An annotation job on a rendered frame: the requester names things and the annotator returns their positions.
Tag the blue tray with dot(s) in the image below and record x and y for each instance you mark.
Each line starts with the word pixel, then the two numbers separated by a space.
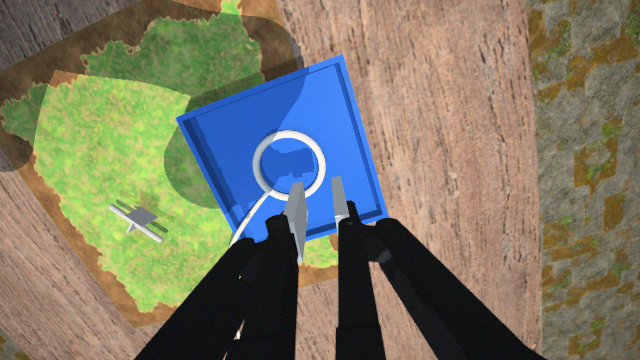
pixel 317 101

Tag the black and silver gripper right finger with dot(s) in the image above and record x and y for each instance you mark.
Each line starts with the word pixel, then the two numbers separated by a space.
pixel 453 321

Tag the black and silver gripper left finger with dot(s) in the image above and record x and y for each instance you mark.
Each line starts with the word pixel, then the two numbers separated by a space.
pixel 205 323

